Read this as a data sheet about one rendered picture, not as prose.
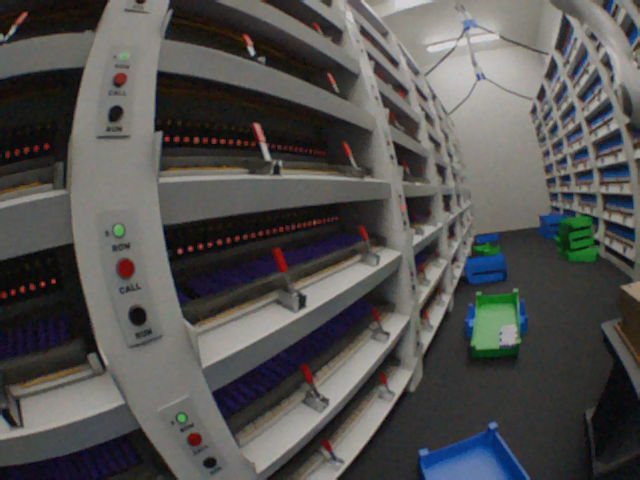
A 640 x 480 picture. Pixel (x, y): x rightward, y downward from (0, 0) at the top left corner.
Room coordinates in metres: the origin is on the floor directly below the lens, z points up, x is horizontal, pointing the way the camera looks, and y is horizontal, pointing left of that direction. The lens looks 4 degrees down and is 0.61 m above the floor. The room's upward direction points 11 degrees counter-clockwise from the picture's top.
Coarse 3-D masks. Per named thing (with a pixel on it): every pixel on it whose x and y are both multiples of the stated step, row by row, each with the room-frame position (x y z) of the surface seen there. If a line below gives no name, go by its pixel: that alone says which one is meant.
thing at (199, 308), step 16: (368, 240) 0.70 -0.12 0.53; (320, 256) 0.54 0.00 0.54; (336, 256) 0.57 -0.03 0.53; (288, 272) 0.45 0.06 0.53; (304, 272) 0.49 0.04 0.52; (240, 288) 0.37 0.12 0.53; (256, 288) 0.39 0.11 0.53; (272, 288) 0.42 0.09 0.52; (192, 304) 0.31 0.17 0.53; (208, 304) 0.32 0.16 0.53; (224, 304) 0.34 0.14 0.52; (192, 320) 0.30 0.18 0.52
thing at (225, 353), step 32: (352, 224) 0.80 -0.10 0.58; (224, 256) 0.47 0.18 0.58; (352, 256) 0.64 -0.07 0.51; (384, 256) 0.66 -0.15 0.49; (320, 288) 0.46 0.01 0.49; (352, 288) 0.49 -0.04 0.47; (256, 320) 0.34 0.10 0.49; (288, 320) 0.35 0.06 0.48; (320, 320) 0.41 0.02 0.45; (224, 352) 0.26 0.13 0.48; (256, 352) 0.30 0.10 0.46; (224, 384) 0.26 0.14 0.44
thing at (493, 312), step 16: (480, 304) 1.00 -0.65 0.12; (496, 304) 0.96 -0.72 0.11; (512, 304) 0.91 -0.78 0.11; (480, 320) 0.94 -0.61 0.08; (496, 320) 0.89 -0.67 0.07; (512, 320) 0.83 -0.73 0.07; (480, 336) 0.86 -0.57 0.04; (496, 336) 0.82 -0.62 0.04; (480, 352) 0.77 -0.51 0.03; (496, 352) 0.73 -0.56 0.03; (512, 352) 0.69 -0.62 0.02
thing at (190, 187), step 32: (160, 128) 0.38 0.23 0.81; (192, 128) 0.43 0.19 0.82; (224, 128) 0.49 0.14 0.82; (256, 128) 0.39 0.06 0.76; (160, 160) 0.29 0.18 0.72; (192, 160) 0.33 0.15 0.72; (224, 160) 0.38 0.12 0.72; (256, 160) 0.39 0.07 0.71; (288, 160) 0.66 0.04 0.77; (320, 160) 0.76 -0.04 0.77; (352, 160) 0.60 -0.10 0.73; (160, 192) 0.23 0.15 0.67; (192, 192) 0.27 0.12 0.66; (224, 192) 0.30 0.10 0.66; (256, 192) 0.34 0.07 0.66; (288, 192) 0.39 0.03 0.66; (320, 192) 0.46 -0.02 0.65; (352, 192) 0.55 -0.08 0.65; (384, 192) 0.69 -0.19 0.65
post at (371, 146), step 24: (336, 0) 0.72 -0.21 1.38; (312, 72) 0.82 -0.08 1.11; (336, 72) 0.77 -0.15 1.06; (360, 72) 0.72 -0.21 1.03; (360, 96) 0.73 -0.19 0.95; (336, 120) 0.79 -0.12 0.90; (384, 120) 0.77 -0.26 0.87; (336, 144) 0.80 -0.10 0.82; (360, 144) 0.75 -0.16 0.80; (384, 144) 0.73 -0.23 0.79; (360, 216) 0.78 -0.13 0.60; (384, 216) 0.74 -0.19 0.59; (408, 240) 0.77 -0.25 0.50; (384, 288) 0.76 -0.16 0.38; (408, 288) 0.72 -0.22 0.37; (408, 336) 0.72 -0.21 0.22; (408, 384) 0.73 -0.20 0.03
